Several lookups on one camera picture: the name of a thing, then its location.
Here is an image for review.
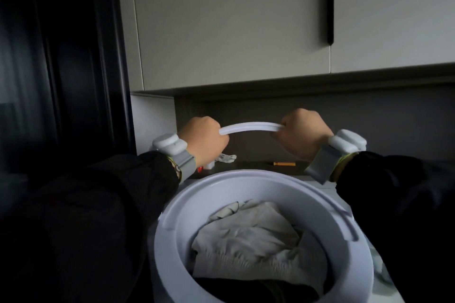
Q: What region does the person's right hand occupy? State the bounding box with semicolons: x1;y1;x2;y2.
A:
273;108;335;162

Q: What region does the person's left hand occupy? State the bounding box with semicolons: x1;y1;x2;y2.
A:
177;116;230;168

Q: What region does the white curved bucket handle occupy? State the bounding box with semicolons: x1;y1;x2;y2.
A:
218;122;286;136

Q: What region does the person's left forearm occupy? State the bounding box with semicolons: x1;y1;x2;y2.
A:
0;151;182;303

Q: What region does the person's right forearm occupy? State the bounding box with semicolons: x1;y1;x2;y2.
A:
334;151;455;303

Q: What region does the white left wrist tracker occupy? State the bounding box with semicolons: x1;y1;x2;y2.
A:
149;133;197;183

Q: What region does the white wrist tracker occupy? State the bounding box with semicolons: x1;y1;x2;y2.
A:
149;133;197;183
305;129;367;185

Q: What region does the white right wrist tracker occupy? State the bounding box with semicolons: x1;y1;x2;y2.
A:
305;129;367;185

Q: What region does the white round plastic bucket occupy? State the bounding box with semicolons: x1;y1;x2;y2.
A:
149;169;374;303

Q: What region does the white crumpled cloth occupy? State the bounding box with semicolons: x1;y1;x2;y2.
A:
191;200;328;296

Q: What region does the dark glossy door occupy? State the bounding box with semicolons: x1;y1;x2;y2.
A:
0;0;136;186

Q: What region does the white wall cabinet door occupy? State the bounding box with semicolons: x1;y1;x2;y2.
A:
330;0;455;73
128;0;331;92

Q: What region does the black cabinet handle strip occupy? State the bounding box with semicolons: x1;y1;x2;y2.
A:
326;0;335;45

